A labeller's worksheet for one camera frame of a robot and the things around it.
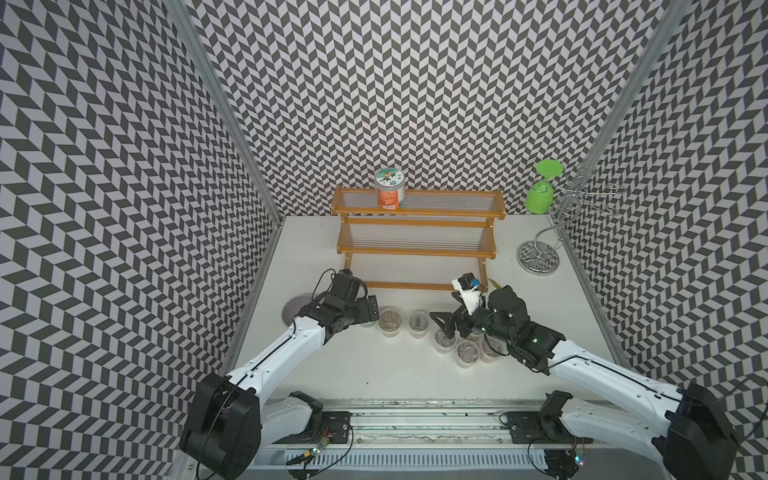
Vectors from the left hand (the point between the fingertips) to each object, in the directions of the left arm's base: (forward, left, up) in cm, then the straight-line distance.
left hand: (362, 310), depth 85 cm
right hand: (-4, -22, +7) cm, 24 cm away
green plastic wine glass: (+30, -55, +16) cm, 64 cm away
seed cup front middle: (-12, -29, -2) cm, 31 cm away
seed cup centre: (-9, -23, -3) cm, 25 cm away
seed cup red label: (-3, -16, -2) cm, 17 cm away
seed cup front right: (-11, -35, -3) cm, 37 cm away
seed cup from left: (-3, -8, -2) cm, 9 cm away
